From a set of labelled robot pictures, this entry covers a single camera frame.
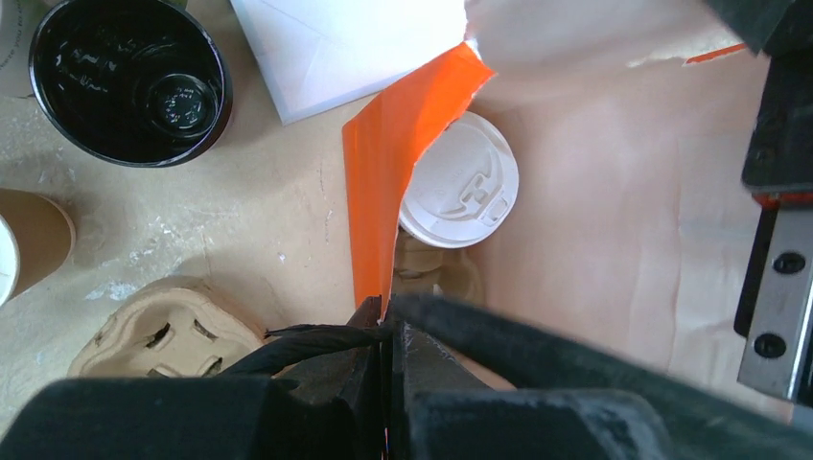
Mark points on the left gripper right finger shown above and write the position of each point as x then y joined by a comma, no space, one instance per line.
440,410

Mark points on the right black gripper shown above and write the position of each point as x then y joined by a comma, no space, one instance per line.
774,312

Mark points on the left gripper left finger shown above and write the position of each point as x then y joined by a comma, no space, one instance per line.
302,395

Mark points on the pulp cup carrier tray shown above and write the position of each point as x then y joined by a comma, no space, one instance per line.
176,327

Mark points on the white cup lid picked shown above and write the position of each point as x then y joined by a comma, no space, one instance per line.
463,187

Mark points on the orange paper bag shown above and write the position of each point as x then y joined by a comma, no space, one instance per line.
622,264

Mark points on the brown paper cup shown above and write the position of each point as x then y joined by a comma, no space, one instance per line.
37,237

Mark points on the black paper cup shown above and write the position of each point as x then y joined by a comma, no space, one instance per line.
135,83

